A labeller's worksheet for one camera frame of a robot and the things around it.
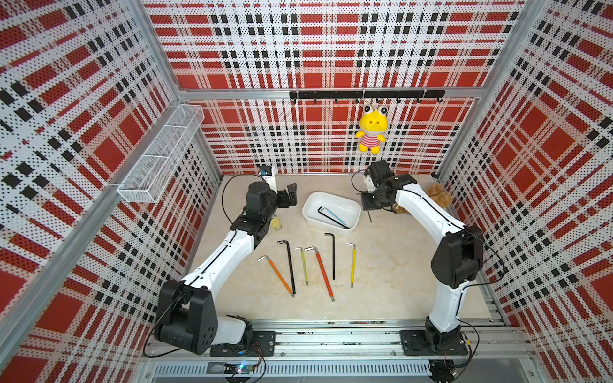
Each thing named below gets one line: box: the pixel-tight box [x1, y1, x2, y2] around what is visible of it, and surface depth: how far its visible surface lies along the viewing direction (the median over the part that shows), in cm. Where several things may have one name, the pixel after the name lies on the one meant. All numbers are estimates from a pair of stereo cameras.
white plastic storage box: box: [301, 190, 362, 234], surface depth 109 cm
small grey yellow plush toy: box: [271, 216, 282, 232], surface depth 103 cm
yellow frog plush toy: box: [355, 104, 389, 155], surface depth 95 cm
